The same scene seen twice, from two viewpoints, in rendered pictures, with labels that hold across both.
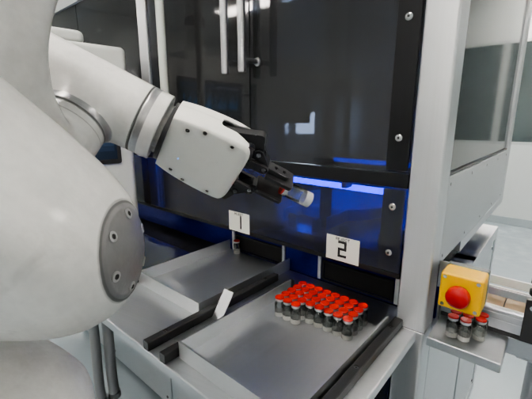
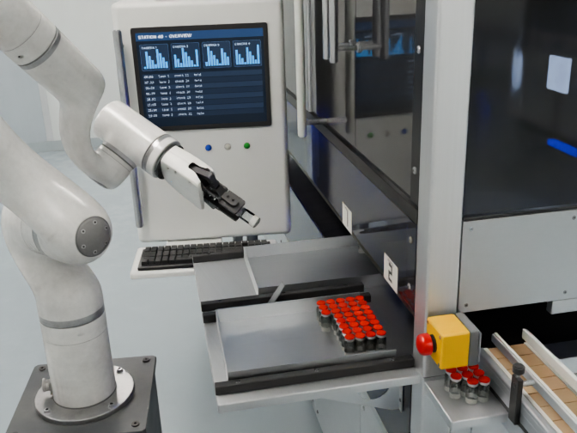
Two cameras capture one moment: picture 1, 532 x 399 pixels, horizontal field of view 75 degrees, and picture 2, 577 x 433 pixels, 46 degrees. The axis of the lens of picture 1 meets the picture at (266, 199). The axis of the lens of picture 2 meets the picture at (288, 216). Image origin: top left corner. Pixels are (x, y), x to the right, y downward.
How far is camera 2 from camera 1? 100 cm
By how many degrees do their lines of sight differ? 38
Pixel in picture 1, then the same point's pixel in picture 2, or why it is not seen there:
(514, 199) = not seen: outside the picture
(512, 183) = not seen: outside the picture
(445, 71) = (430, 116)
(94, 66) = (127, 126)
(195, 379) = (212, 338)
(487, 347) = (465, 409)
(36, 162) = (57, 204)
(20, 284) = (50, 242)
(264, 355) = (271, 341)
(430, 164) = (425, 205)
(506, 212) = not seen: outside the picture
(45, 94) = (88, 157)
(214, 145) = (181, 179)
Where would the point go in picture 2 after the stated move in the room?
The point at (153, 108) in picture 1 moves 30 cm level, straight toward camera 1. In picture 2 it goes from (152, 153) to (45, 207)
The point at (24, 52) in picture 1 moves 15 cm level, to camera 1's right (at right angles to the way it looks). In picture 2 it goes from (77, 142) to (133, 154)
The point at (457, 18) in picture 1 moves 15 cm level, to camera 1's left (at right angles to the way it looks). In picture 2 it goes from (435, 67) to (358, 61)
